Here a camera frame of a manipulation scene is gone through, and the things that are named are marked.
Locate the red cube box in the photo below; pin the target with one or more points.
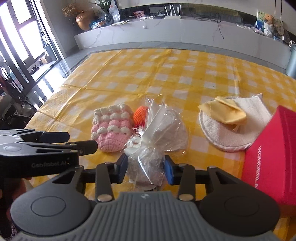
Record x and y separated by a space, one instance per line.
269 163

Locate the silver pedal trash can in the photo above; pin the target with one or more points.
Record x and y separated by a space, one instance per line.
291 66

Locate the leafy plant in glass vase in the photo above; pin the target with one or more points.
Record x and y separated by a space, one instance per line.
108 13

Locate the white wifi router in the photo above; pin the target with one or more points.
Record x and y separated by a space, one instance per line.
172 12

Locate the pink white crochet pouch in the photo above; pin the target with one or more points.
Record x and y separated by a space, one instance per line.
112 127

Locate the clear cellophane white gift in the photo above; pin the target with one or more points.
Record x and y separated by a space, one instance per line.
164 131

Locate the yellow white checkered tablecloth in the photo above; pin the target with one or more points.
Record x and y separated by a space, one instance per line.
181 79

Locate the teddy bear with card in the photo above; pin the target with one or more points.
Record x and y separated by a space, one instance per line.
268 25

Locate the white round towel pad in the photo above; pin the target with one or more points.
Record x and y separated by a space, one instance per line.
232 138

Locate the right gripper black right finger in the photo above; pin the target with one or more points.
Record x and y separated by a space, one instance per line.
187 177

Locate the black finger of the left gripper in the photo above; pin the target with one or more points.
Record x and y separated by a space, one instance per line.
33 136
25 149

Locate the white marble tv console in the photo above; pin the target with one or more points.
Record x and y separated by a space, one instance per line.
189 31

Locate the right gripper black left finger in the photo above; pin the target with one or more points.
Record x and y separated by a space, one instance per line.
70 185

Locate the orange crochet strawberry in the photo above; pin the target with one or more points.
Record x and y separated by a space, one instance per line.
139 116

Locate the copper round vase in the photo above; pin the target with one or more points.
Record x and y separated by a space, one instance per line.
84 20

